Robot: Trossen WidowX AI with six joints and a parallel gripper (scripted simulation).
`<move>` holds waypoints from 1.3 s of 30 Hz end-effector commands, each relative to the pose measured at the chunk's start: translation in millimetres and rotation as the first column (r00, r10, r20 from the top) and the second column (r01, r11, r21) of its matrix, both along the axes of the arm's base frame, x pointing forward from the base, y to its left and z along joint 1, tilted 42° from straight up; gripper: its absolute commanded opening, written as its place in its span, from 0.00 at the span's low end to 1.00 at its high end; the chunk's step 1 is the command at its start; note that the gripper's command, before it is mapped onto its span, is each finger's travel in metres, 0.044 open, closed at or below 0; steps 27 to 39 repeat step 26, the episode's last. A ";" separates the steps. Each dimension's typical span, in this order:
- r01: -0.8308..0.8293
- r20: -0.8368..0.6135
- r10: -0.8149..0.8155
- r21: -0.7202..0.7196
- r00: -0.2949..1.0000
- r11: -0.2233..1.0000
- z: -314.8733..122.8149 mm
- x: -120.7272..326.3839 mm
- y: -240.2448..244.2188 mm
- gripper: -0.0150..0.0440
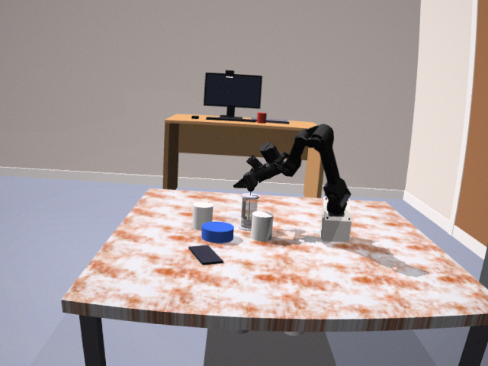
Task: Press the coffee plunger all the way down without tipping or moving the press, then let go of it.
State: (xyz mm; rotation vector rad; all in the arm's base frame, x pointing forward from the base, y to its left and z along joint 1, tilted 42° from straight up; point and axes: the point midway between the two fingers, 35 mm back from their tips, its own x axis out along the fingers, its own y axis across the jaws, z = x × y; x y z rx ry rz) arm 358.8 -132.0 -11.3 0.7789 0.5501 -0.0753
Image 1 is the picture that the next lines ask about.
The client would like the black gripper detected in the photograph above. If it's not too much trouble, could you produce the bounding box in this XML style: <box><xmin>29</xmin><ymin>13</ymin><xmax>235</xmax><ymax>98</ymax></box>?
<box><xmin>233</xmin><ymin>163</ymin><xmax>273</xmax><ymax>189</ymax></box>

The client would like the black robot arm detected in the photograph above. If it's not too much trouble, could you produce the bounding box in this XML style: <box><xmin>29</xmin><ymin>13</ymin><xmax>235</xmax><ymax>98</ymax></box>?
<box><xmin>246</xmin><ymin>124</ymin><xmax>351</xmax><ymax>217</ymax></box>

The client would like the blue short cylinder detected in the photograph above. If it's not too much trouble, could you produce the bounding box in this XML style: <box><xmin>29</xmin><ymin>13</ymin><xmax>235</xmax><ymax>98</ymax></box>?
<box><xmin>201</xmin><ymin>222</ymin><xmax>234</xmax><ymax>243</ymax></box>

